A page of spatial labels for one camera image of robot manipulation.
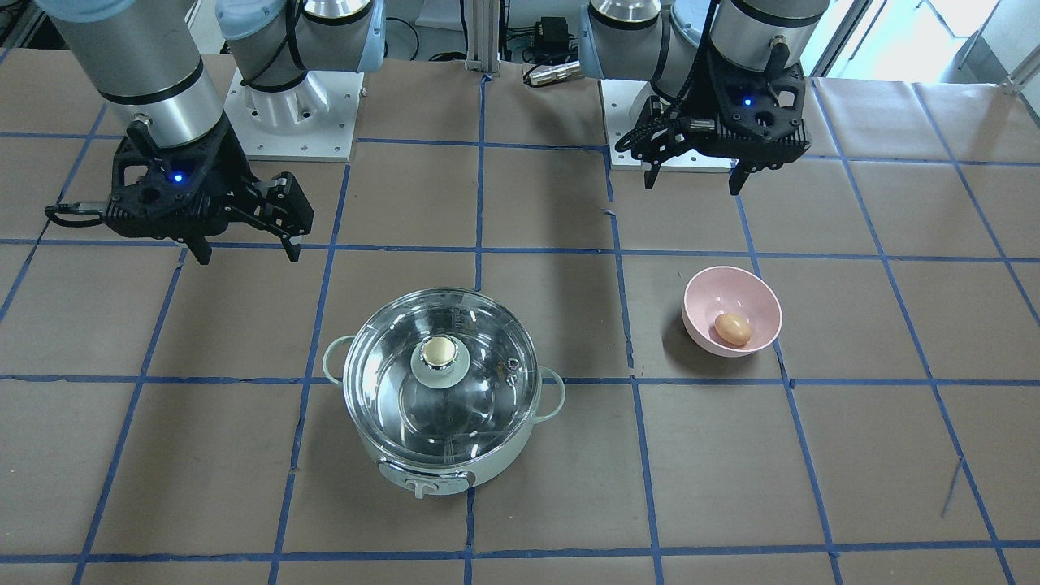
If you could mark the brown egg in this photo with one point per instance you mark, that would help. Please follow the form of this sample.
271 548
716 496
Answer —
734 329

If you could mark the pale green electric pot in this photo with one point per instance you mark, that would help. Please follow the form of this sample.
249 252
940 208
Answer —
455 463

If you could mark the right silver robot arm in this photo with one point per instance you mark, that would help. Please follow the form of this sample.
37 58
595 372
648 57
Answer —
142 59

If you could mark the pink bowl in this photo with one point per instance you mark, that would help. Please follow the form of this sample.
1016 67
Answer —
720 289

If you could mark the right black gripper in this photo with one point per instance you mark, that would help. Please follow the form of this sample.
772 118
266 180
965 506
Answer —
230 173

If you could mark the aluminium frame post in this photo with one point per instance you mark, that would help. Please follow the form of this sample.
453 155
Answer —
483 22

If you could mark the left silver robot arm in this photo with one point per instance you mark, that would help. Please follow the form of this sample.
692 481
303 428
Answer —
650 42

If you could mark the black power brick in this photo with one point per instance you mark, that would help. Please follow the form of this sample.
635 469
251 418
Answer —
551 36

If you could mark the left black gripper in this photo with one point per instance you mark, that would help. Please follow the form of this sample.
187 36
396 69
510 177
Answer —
681 110

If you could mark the silver cylindrical connector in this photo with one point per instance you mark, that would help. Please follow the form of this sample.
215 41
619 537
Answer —
551 74

